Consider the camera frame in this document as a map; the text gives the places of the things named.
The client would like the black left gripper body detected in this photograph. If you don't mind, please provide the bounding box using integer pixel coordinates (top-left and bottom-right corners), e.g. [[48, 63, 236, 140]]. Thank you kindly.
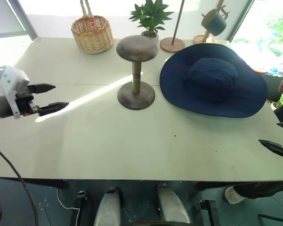
[[15, 85, 41, 117]]

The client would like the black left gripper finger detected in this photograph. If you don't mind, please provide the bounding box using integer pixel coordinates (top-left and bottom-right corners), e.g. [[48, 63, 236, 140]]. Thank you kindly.
[[28, 82, 57, 96], [37, 101, 70, 117]]

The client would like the navy blue wide-brim hat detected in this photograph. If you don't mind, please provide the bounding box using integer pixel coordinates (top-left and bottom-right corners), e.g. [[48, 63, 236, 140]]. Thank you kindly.
[[159, 43, 269, 119]]

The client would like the brown wooden hat stand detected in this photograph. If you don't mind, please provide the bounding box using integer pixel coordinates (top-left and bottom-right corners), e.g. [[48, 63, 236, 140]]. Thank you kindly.
[[116, 35, 159, 111]]

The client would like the wooden pole round base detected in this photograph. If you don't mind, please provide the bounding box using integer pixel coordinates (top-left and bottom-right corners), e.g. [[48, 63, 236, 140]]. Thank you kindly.
[[159, 0, 186, 53]]

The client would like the dark bystander trouser leg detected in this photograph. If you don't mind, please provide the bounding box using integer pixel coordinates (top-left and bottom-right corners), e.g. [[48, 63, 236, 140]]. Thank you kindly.
[[232, 180, 283, 200]]

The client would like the white bystander shoe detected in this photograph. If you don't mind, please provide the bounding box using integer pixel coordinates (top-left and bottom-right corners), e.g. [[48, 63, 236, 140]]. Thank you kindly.
[[224, 186, 247, 205]]

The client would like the woven wicker basket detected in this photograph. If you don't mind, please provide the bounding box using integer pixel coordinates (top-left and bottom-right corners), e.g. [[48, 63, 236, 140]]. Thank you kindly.
[[70, 0, 115, 55]]

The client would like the silver robot left foot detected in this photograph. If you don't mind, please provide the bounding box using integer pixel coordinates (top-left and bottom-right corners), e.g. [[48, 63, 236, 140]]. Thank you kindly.
[[93, 186, 123, 226]]

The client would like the silver robot foot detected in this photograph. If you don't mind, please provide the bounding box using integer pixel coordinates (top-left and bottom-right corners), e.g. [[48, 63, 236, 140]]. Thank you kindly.
[[154, 184, 192, 225], [93, 186, 123, 226]]

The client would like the wooden mug tree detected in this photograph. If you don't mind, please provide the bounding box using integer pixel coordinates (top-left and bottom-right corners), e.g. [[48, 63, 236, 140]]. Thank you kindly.
[[192, 0, 231, 45]]

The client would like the silver robot right foot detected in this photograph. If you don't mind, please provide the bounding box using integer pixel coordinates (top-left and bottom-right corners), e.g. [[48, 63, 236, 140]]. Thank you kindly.
[[154, 184, 192, 225]]

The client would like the teal mug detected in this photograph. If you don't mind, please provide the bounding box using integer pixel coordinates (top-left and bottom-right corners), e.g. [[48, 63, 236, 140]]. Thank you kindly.
[[200, 8, 228, 37]]

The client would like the green potted plant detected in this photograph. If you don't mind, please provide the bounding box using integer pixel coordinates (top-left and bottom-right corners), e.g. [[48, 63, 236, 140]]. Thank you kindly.
[[128, 0, 175, 47]]

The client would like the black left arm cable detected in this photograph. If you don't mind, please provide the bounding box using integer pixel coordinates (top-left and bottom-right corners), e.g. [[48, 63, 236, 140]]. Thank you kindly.
[[0, 140, 40, 226]]

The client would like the black table frame bar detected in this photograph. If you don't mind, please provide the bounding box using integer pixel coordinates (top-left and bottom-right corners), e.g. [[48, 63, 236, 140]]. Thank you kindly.
[[196, 181, 235, 192], [23, 178, 69, 189]]

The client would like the grey window frame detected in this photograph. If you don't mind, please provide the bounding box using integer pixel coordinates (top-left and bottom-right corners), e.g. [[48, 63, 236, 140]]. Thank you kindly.
[[0, 0, 39, 41]]

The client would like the thin white floor cable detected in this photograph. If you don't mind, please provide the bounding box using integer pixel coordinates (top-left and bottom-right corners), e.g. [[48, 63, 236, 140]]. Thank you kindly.
[[56, 187, 79, 210]]

